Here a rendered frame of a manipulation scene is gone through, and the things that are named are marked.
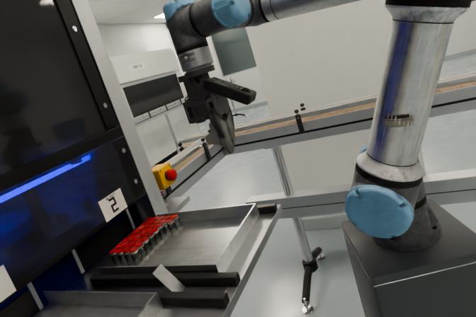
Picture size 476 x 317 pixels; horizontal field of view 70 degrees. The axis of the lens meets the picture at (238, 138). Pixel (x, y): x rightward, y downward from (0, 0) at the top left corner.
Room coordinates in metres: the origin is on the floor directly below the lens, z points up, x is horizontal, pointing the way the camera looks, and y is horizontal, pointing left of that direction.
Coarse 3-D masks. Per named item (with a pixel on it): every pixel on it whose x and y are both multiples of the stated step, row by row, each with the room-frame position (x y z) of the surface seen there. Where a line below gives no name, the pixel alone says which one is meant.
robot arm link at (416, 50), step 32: (416, 0) 0.49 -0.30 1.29; (448, 0) 0.47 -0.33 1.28; (416, 32) 0.50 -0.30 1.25; (448, 32) 0.50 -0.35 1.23; (384, 64) 0.56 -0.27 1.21; (416, 64) 0.51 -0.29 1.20; (384, 96) 0.55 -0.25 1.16; (416, 96) 0.52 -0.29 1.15; (384, 128) 0.55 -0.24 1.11; (416, 128) 0.53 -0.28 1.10; (384, 160) 0.55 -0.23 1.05; (416, 160) 0.55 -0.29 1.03; (352, 192) 0.57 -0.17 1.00; (384, 192) 0.53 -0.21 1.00; (416, 192) 0.55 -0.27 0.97; (384, 224) 0.55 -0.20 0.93
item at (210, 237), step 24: (192, 216) 0.94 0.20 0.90; (216, 216) 0.91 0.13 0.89; (240, 216) 0.88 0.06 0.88; (168, 240) 0.87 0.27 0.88; (192, 240) 0.82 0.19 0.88; (216, 240) 0.78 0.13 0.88; (240, 240) 0.73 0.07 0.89; (144, 264) 0.78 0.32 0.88; (168, 264) 0.74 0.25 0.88; (192, 264) 0.65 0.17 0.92; (216, 264) 0.62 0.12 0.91
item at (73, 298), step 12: (48, 300) 0.73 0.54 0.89; (60, 300) 0.71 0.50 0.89; (72, 300) 0.69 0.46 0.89; (84, 300) 0.68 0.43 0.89; (96, 300) 0.66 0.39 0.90; (108, 300) 0.64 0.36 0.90; (120, 300) 0.63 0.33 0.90; (132, 300) 0.61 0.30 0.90; (144, 300) 0.60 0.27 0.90; (156, 300) 0.58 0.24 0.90; (48, 312) 0.70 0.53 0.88; (60, 312) 0.68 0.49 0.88; (72, 312) 0.67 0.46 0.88; (84, 312) 0.65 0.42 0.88; (96, 312) 0.64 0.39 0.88; (108, 312) 0.62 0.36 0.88; (120, 312) 0.61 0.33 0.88; (132, 312) 0.60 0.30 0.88; (144, 312) 0.55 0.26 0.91; (156, 312) 0.57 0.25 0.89
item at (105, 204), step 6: (114, 192) 0.91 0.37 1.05; (120, 192) 0.93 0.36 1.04; (108, 198) 0.88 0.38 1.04; (120, 198) 0.92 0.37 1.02; (102, 204) 0.86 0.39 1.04; (108, 204) 0.88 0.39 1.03; (120, 204) 0.91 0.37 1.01; (126, 204) 0.93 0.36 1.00; (102, 210) 0.85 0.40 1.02; (108, 210) 0.87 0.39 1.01; (120, 210) 0.90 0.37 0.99; (108, 216) 0.86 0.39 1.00; (114, 216) 0.88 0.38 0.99
